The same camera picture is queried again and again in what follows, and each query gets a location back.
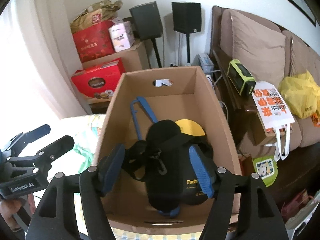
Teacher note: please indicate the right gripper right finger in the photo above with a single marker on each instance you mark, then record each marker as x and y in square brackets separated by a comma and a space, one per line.
[221, 185]

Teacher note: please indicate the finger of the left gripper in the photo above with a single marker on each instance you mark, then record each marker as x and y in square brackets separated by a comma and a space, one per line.
[20, 141]
[53, 149]

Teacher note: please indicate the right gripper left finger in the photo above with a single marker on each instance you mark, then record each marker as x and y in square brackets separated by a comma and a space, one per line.
[95, 183]

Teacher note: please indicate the green white packaged cloth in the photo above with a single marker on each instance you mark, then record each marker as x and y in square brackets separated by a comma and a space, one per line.
[88, 157]

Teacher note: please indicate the person's left hand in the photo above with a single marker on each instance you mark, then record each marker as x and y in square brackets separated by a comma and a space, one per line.
[8, 209]

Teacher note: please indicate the yellow blue checkered cloth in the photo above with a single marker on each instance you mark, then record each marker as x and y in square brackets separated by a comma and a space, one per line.
[86, 130]

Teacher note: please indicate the green panda hand fan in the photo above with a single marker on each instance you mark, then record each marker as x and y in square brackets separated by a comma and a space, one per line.
[267, 169]

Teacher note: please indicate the black bag with yellow text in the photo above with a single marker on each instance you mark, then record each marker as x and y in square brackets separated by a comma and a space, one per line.
[162, 162]

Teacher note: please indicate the yellow round disc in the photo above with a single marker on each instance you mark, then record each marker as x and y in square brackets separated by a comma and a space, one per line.
[190, 127]

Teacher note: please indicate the white curtain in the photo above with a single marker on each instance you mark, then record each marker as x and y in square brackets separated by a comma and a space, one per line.
[38, 58]

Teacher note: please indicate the dark wooden side table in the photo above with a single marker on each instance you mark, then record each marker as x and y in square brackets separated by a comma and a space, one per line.
[99, 106]

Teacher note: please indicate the white orange tote bag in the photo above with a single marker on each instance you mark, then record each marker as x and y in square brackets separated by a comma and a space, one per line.
[272, 127]

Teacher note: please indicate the blue plastic hanger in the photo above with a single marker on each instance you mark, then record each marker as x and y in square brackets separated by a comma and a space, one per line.
[138, 107]

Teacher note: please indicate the red collection gift box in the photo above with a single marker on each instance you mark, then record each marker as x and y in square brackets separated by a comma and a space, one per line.
[100, 81]

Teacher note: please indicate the open cardboard box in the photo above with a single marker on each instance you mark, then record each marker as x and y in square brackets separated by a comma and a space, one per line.
[173, 93]

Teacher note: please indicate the green black radio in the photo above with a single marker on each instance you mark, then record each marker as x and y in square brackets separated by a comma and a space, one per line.
[241, 78]

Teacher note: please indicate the yellow plastic bag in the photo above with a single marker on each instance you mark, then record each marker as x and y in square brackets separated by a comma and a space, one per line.
[301, 94]

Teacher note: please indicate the red gift bag upper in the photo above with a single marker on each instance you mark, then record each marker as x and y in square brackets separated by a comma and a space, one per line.
[94, 42]

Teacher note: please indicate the large brown cardboard box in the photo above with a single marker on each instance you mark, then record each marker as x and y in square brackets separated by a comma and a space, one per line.
[133, 59]

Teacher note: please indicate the beige sofa cushion left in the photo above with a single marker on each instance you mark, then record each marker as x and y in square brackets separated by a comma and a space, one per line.
[259, 48]

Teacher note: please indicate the beige sofa cushion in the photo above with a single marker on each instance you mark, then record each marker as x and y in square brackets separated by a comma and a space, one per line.
[259, 48]
[299, 58]

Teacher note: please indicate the white pink tissue pack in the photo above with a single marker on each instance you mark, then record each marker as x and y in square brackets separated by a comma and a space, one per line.
[122, 37]

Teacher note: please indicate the beige sofa cushion right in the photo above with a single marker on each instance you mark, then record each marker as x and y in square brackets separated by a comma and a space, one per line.
[299, 58]

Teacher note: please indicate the brown paper bag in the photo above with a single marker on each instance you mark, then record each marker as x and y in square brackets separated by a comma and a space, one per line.
[96, 13]

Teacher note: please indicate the left black speaker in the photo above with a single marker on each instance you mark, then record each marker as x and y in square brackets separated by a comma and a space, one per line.
[147, 21]

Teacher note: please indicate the black speaker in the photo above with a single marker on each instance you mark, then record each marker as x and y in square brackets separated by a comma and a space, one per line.
[147, 21]
[187, 17]

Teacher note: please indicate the right black speaker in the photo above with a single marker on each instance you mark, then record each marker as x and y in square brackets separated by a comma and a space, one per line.
[187, 17]

